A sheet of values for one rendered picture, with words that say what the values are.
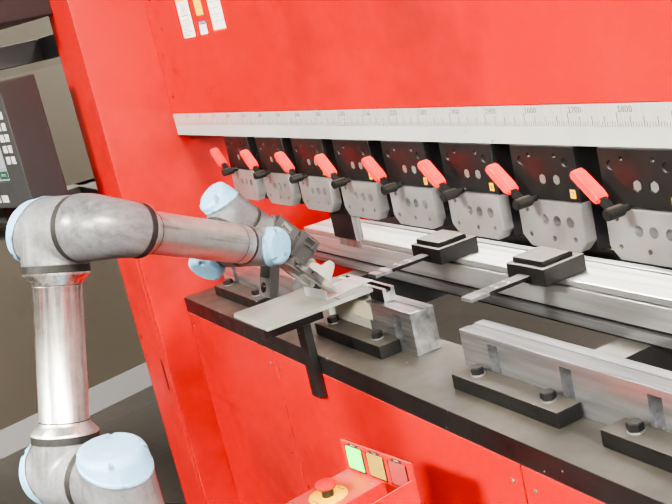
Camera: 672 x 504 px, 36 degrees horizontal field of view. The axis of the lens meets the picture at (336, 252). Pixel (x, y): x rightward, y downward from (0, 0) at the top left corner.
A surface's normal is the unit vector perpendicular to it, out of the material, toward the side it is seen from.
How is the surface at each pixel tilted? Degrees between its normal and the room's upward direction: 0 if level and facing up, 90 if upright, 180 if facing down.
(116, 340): 90
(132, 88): 90
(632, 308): 90
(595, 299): 90
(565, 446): 0
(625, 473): 0
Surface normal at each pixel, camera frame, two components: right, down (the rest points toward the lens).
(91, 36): 0.47, 0.11
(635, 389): -0.85, 0.30
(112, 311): 0.67, 0.03
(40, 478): -0.60, 0.04
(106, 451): -0.11, -0.94
